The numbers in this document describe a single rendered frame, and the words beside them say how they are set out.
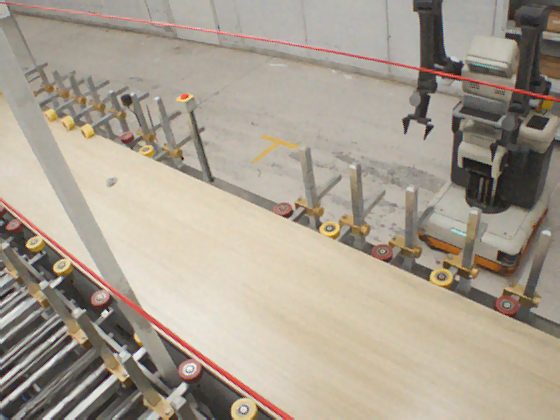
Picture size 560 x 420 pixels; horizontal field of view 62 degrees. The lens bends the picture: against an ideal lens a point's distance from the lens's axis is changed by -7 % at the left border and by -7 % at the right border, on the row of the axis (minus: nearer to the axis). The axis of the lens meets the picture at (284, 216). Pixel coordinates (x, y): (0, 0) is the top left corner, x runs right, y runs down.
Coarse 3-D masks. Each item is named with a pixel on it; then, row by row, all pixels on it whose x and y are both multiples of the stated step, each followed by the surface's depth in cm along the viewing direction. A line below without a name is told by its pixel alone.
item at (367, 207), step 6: (378, 192) 227; (384, 192) 228; (372, 198) 225; (378, 198) 225; (366, 204) 222; (372, 204) 223; (366, 210) 220; (342, 228) 213; (348, 228) 213; (342, 234) 210; (336, 240) 208
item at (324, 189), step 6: (336, 174) 243; (330, 180) 240; (336, 180) 241; (324, 186) 237; (330, 186) 238; (318, 192) 235; (324, 192) 236; (318, 198) 233; (300, 210) 227; (294, 216) 224; (300, 216) 227; (294, 222) 224
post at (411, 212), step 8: (408, 192) 180; (416, 192) 180; (408, 200) 182; (416, 200) 183; (408, 208) 185; (416, 208) 185; (408, 216) 187; (416, 216) 188; (408, 224) 190; (416, 224) 191; (408, 232) 192; (416, 232) 194; (408, 240) 195; (408, 264) 204
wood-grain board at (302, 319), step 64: (0, 128) 329; (0, 192) 264; (128, 192) 244; (192, 192) 235; (64, 256) 215; (128, 256) 208; (192, 256) 203; (256, 256) 197; (320, 256) 192; (192, 320) 177; (256, 320) 174; (320, 320) 169; (384, 320) 165; (448, 320) 161; (512, 320) 157; (256, 384) 154; (320, 384) 151; (384, 384) 147; (448, 384) 144; (512, 384) 140
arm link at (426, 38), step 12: (420, 12) 196; (432, 12) 193; (420, 24) 200; (432, 24) 199; (420, 36) 203; (432, 36) 203; (420, 48) 207; (432, 48) 207; (420, 60) 210; (432, 60) 210; (420, 72) 214; (420, 84) 218
